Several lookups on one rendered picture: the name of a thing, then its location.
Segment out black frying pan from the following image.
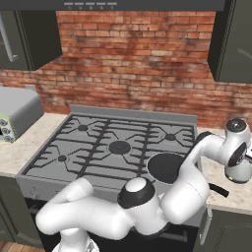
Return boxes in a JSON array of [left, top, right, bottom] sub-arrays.
[[146, 152, 230, 199]]

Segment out dark oven door handle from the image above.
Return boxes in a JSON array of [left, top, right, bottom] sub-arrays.
[[157, 229, 189, 242]]

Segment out silver cabinet handle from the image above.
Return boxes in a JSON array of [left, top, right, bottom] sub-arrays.
[[199, 208, 214, 246], [0, 12, 19, 63]]

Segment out dark range hood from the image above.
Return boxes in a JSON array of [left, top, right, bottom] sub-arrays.
[[0, 0, 228, 12]]

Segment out dark cabinet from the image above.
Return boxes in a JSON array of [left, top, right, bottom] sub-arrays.
[[207, 0, 252, 84], [0, 10, 64, 72], [0, 174, 44, 249]]

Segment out dark lower cabinet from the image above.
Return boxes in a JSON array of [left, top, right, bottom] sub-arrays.
[[0, 174, 44, 249]]

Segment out grey gas stove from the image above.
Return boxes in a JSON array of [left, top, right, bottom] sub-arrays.
[[15, 104, 206, 227]]

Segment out black oven door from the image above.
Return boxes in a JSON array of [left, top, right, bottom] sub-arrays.
[[25, 196, 200, 252]]

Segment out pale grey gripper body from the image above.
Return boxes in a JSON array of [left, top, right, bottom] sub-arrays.
[[223, 160, 252, 185]]

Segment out dark lower cabinet door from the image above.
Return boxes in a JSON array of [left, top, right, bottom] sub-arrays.
[[192, 208, 252, 252]]

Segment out dark upper cabinet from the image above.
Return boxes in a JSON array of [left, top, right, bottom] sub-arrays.
[[0, 10, 64, 72], [207, 0, 252, 84]]

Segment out grey toaster oven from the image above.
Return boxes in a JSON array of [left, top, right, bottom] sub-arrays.
[[0, 86, 45, 144]]

